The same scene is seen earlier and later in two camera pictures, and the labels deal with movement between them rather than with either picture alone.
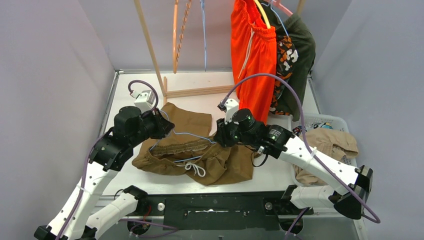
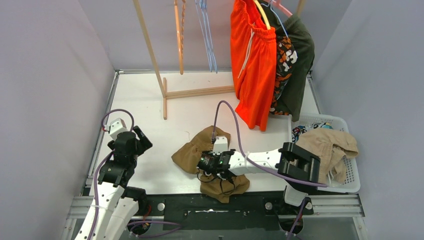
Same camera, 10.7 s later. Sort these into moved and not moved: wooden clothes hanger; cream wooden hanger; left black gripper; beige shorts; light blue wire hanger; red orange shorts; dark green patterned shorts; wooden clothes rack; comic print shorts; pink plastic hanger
Moved: light blue wire hanger; left black gripper; wooden clothes hanger
Not moved: pink plastic hanger; dark green patterned shorts; comic print shorts; cream wooden hanger; beige shorts; red orange shorts; wooden clothes rack
